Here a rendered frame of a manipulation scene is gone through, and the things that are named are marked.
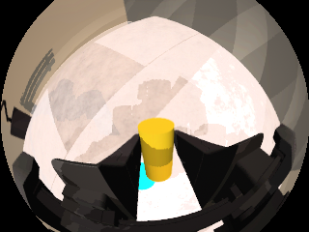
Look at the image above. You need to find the yellow tall cylinder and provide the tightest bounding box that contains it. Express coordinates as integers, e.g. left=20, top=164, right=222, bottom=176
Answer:
left=138, top=117, right=174, bottom=182

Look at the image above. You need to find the cyan circle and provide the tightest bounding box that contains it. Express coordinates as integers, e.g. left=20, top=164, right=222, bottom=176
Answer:
left=139, top=162, right=155, bottom=189

